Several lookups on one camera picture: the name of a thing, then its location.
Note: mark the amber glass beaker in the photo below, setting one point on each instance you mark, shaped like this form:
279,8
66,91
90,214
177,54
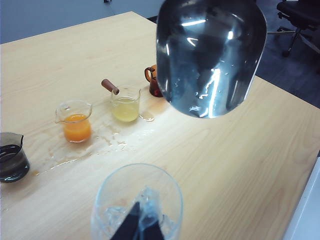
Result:
154,87

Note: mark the wall power outlet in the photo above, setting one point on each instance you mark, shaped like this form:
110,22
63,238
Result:
107,1

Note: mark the pile of clear ice cubes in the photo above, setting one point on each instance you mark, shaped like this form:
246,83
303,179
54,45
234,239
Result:
115,215

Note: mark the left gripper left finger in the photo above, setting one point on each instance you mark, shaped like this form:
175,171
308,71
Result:
128,225

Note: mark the stainless steel ice scoop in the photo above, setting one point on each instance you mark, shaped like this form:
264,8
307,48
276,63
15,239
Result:
205,62

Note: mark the clear wine glass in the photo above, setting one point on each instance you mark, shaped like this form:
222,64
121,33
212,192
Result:
100,200

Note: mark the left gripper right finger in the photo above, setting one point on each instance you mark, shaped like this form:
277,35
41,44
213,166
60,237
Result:
151,227

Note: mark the black office chair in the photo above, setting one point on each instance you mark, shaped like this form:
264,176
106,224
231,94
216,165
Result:
297,15

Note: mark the white cabinet edge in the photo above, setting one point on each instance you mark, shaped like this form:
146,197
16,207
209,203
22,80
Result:
307,212

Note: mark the glass beaker with orange juice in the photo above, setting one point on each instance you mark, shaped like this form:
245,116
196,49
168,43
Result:
76,127

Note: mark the smoky grey glass beaker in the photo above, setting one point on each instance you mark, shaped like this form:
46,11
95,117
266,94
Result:
12,162

